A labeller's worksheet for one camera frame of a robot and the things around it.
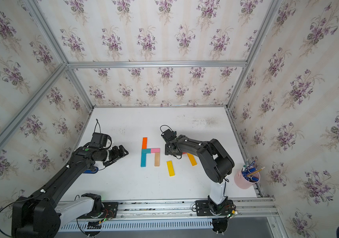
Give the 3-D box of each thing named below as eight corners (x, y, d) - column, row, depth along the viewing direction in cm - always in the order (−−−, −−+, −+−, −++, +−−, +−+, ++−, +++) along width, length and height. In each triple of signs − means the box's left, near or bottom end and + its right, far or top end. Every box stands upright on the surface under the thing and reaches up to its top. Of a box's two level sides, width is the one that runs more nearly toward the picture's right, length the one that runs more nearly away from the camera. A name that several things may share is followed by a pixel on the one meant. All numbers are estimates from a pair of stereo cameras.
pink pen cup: (235, 189, 82) (243, 182, 73) (231, 174, 87) (238, 166, 78) (252, 189, 82) (263, 182, 73) (247, 174, 88) (256, 166, 78)
